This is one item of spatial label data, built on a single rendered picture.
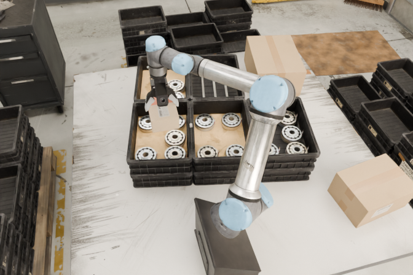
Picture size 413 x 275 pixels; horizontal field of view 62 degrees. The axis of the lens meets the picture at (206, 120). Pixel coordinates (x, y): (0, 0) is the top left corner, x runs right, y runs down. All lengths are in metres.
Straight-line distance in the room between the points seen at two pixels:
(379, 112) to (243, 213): 1.90
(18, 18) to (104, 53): 1.20
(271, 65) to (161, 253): 1.24
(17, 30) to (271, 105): 2.06
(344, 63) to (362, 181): 2.31
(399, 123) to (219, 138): 1.52
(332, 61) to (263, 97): 2.83
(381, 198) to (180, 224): 0.90
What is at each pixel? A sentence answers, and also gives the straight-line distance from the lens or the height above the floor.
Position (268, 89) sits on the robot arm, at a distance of 1.09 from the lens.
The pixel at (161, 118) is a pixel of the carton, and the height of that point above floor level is 1.12.
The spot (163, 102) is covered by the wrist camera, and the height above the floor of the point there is 1.23.
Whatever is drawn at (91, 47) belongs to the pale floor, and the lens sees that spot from 3.99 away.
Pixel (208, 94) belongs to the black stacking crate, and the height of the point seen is 0.83.
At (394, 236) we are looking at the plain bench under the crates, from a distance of 1.86.
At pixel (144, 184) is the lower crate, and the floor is 0.73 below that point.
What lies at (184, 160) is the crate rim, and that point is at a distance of 1.57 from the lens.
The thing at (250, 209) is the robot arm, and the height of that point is 1.15.
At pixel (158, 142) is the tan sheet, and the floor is 0.83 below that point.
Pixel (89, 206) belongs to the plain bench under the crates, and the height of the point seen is 0.70.
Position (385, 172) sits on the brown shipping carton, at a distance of 1.84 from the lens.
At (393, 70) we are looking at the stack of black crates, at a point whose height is 0.38.
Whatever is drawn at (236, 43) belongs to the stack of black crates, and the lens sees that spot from 3.24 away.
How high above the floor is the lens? 2.19
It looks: 47 degrees down
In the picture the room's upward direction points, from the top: 2 degrees clockwise
